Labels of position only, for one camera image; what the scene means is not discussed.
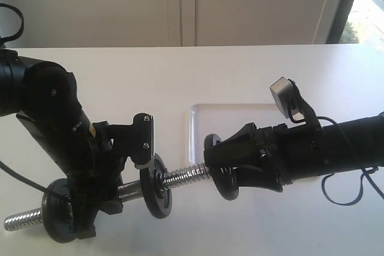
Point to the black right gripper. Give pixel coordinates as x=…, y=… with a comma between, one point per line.
x=292, y=154

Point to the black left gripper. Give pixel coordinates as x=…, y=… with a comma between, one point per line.
x=92, y=157

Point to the chrome threaded dumbbell bar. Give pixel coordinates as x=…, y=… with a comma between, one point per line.
x=127, y=192

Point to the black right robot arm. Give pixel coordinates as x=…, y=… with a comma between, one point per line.
x=350, y=145

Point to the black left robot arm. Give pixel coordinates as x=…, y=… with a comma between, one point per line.
x=43, y=97

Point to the white rectangular plastic tray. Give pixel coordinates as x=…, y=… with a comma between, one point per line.
x=225, y=120

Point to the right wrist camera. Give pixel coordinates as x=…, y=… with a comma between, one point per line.
x=287, y=98

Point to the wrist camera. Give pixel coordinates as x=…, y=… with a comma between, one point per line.
x=135, y=141
x=287, y=98

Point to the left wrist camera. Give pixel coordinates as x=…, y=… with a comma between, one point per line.
x=135, y=141

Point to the black window frame post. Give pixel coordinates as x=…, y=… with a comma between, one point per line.
x=339, y=21

